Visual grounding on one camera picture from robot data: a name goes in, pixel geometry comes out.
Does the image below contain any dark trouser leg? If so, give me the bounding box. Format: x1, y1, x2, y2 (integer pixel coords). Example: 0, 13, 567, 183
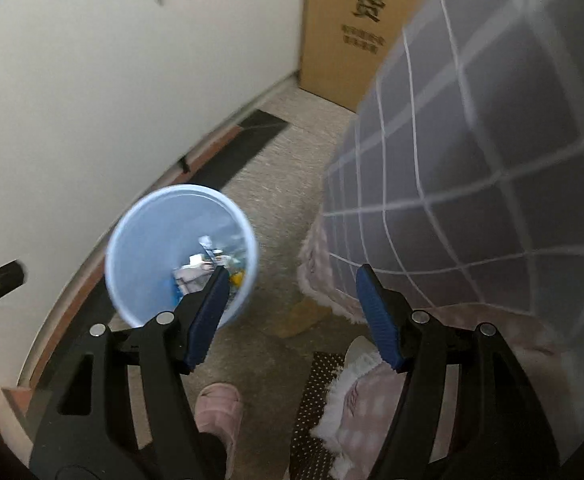
199, 432, 230, 480

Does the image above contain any tall cardboard box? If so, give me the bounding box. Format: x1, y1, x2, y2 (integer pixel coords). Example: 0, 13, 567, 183
298, 0, 448, 111

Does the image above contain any light blue plastic bin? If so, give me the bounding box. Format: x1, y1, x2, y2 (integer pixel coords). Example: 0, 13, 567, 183
105, 185, 260, 330

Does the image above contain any black dotted mat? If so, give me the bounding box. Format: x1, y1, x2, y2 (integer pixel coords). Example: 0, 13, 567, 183
289, 351, 353, 480

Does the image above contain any white low cabinet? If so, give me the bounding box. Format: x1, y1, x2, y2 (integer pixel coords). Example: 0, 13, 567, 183
0, 0, 313, 376

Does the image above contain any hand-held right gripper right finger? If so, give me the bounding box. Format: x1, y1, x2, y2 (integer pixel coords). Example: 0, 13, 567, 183
355, 263, 560, 480

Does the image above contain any pink slipper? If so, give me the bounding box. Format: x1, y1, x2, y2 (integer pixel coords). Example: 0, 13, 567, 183
194, 382, 245, 480

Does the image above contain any trash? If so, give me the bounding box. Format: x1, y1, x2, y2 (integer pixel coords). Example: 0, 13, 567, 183
172, 235, 223, 306

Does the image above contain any grey checked tablecloth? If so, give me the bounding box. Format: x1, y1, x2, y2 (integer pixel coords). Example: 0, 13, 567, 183
319, 0, 584, 321

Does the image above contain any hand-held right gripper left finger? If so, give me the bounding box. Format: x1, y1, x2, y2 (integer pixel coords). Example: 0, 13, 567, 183
29, 265, 230, 480

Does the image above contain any pink quilted table skirt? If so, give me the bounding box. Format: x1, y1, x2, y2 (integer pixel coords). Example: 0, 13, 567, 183
297, 210, 584, 480

